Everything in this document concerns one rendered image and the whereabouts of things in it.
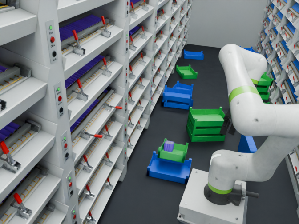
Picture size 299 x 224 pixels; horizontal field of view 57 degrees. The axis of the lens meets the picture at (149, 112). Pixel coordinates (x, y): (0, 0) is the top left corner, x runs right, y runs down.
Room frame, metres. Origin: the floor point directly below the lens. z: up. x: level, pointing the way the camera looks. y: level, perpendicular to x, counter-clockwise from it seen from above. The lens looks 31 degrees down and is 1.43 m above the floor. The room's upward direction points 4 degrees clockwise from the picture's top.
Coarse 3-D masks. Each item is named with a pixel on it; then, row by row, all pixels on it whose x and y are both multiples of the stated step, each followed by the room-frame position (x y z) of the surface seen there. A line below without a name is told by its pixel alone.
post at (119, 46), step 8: (120, 0) 1.42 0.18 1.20; (104, 8) 1.44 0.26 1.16; (112, 8) 1.43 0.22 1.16; (120, 8) 1.42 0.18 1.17; (120, 16) 1.42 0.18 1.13; (128, 16) 1.49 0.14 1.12; (128, 24) 1.49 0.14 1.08; (128, 32) 1.50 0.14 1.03; (120, 40) 1.42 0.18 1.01; (128, 40) 1.50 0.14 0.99; (112, 48) 1.43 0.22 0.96; (120, 48) 1.42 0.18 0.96; (128, 48) 1.50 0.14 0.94; (128, 56) 1.50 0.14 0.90; (128, 64) 1.51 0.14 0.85; (128, 72) 1.51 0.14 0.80; (120, 80) 1.42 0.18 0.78; (120, 104) 1.42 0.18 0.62; (120, 112) 1.42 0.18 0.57; (120, 136) 1.42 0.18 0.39; (120, 160) 1.42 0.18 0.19; (120, 176) 1.42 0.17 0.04
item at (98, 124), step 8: (112, 88) 1.41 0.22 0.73; (120, 88) 1.42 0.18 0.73; (104, 96) 1.35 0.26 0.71; (112, 96) 1.38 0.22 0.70; (120, 96) 1.40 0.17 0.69; (112, 104) 1.30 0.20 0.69; (104, 112) 1.21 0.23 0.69; (112, 112) 1.26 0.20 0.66; (96, 120) 1.12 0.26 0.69; (104, 120) 1.14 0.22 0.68; (96, 128) 1.07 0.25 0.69; (80, 144) 0.93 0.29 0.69; (88, 144) 0.97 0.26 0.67; (80, 152) 0.89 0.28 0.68
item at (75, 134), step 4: (112, 92) 1.38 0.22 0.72; (108, 96) 1.33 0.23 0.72; (104, 100) 1.28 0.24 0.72; (100, 104) 1.23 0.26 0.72; (96, 108) 1.19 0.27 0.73; (100, 108) 1.22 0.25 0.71; (104, 108) 1.23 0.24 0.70; (92, 112) 1.14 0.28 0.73; (96, 112) 1.17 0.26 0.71; (88, 116) 1.10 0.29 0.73; (92, 116) 1.12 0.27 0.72; (96, 116) 1.14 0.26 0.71; (84, 120) 1.07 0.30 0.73; (88, 120) 1.07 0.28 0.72; (92, 120) 1.10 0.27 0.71; (84, 124) 1.04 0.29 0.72; (88, 124) 1.06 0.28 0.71; (80, 128) 1.00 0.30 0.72; (88, 128) 1.04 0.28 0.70; (76, 132) 0.97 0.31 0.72; (80, 132) 1.00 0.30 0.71; (72, 136) 0.94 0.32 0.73; (76, 136) 0.96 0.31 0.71; (72, 140) 0.92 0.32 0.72
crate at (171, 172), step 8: (152, 160) 1.65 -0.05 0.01; (160, 160) 1.67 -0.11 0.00; (168, 160) 1.66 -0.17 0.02; (152, 168) 1.57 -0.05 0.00; (160, 168) 1.58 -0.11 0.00; (168, 168) 1.58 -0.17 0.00; (176, 168) 1.59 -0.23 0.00; (184, 168) 1.59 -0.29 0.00; (152, 176) 1.48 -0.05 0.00; (160, 176) 1.47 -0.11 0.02; (168, 176) 1.46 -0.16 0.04; (176, 176) 1.45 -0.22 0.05; (184, 176) 1.51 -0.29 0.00
